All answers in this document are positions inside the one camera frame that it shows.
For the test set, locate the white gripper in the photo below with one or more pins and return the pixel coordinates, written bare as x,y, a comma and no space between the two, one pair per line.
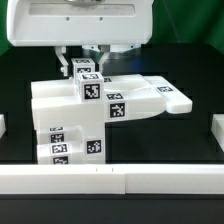
63,23

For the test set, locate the white tagged cube nut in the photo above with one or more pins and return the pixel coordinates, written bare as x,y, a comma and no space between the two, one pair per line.
81,65

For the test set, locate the white chair back frame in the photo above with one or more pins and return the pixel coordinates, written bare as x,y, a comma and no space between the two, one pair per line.
57,103

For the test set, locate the white chair seat part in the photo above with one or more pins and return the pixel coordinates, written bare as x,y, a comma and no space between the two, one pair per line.
93,140

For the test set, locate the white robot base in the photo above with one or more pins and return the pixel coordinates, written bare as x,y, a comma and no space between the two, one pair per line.
117,51

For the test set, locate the white part at left edge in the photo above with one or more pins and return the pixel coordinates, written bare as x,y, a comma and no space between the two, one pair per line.
2,125

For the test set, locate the white part at edge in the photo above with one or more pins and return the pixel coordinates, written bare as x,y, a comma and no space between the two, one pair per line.
2,125
218,129

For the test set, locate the white part at right edge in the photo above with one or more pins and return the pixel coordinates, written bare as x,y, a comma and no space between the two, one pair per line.
218,129

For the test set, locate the white front fence rail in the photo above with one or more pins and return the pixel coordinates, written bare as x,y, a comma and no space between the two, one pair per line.
112,179

